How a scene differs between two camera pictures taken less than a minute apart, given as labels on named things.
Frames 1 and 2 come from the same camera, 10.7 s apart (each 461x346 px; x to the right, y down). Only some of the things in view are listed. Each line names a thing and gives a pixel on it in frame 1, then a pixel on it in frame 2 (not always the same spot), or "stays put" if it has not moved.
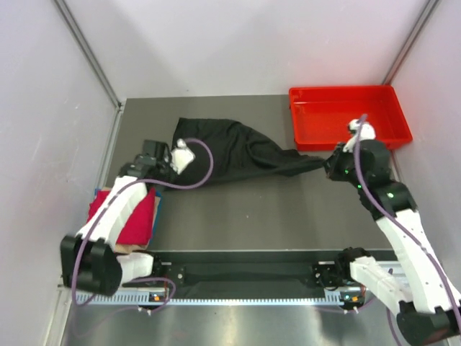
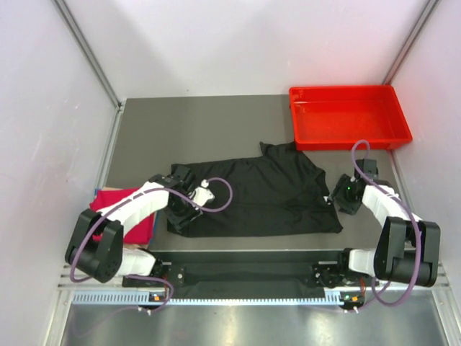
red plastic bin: x=321 y=114 stays put
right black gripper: x=331 y=164 to x=338 y=195
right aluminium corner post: x=410 y=40 stays put
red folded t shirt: x=137 y=229 stays put
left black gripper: x=173 y=174 to x=179 y=223
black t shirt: x=239 y=153 to x=279 y=192
